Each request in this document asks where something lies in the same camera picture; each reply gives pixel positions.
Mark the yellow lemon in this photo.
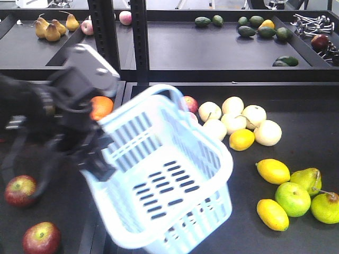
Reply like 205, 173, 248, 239
255, 159, 290, 185

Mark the dark red apple bottom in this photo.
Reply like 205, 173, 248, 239
22, 222, 61, 254

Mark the black wooden produce display stand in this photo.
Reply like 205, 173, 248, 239
1, 11, 338, 253

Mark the small orange lower right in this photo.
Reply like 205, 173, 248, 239
90, 96, 114, 121

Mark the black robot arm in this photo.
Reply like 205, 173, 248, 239
1, 43, 120, 199

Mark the green apple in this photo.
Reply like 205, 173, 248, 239
275, 182, 311, 217

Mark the brown yellow pear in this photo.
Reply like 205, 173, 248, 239
44, 24, 61, 42

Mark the pink apple on shelf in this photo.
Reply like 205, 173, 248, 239
119, 11, 132, 26

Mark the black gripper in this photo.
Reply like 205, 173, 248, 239
51, 43, 120, 182

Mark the red yellow apple front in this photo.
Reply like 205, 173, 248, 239
4, 175, 37, 208

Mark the light blue plastic basket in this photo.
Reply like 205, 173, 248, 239
82, 84, 233, 253

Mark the black perforated steel post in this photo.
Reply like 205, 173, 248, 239
130, 0, 149, 85
87, 0, 121, 73

